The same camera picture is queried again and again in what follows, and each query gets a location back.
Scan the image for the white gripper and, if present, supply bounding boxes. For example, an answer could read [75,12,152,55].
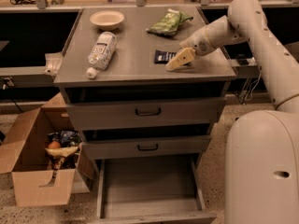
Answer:
[165,27,215,71]

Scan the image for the blue rxbar blueberry wrapper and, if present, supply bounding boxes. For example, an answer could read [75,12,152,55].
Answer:
[154,50,189,65]

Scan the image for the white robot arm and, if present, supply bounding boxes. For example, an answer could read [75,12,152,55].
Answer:
[166,0,299,224]

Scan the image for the grey top drawer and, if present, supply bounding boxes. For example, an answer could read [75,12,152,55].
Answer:
[67,98,226,131]

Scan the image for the grey drawer cabinet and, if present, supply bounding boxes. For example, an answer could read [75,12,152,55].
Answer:
[53,6,237,224]

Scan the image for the grey middle drawer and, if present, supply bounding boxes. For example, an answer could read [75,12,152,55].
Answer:
[82,135,211,160]

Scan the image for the grey open bottom drawer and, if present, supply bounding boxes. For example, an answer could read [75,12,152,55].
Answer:
[96,155,216,224]

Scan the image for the green chip bag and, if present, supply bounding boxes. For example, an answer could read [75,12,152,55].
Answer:
[146,8,193,37]

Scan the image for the black power adapter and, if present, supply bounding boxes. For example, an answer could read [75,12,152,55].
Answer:
[235,54,249,65]

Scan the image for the clear plastic water bottle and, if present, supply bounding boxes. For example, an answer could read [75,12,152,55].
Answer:
[86,32,117,79]

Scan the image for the cream ceramic bowl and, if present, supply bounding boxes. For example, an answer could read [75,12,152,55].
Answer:
[90,10,124,31]

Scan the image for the dark blue snack bag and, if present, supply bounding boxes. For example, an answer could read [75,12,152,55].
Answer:
[48,130,82,147]

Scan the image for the orange fruit in box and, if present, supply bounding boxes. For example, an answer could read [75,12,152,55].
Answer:
[48,141,61,149]

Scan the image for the yellow snack bag in box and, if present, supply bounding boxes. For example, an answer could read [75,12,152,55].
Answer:
[46,147,78,170]

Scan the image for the open cardboard box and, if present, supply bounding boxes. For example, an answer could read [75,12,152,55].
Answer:
[0,94,94,207]

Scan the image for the white cables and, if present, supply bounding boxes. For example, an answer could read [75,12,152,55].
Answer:
[238,68,263,105]

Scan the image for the grey side bracket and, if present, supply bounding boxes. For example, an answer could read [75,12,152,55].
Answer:
[43,52,64,76]

